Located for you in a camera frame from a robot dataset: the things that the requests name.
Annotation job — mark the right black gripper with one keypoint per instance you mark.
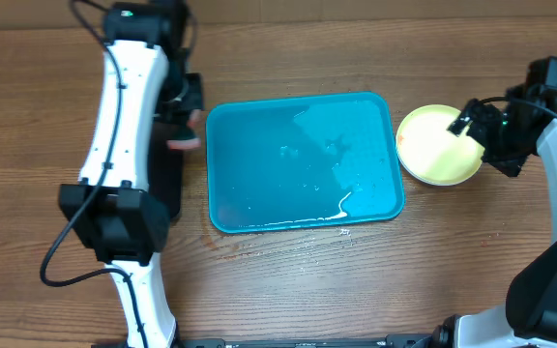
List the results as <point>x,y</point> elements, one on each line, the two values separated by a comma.
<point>486,118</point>

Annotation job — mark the yellow plate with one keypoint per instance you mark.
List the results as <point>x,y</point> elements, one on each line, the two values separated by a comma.
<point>432,154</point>

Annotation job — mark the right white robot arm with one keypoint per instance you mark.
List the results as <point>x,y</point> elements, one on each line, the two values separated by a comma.
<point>528,318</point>

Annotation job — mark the teal plastic tray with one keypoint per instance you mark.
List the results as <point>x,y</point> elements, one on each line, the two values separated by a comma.
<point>302,162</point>

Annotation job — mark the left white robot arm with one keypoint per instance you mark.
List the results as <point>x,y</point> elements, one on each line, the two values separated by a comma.
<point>128,191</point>

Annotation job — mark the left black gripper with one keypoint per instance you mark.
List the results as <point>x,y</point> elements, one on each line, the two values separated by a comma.
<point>195,86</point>

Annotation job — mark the black plastic tray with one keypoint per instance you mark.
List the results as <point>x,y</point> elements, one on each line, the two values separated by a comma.
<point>165,169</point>

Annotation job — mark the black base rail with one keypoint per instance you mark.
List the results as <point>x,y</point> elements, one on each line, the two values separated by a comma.
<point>396,340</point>

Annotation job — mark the pink cleaning sponge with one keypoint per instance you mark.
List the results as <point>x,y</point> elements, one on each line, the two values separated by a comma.
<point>184,137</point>

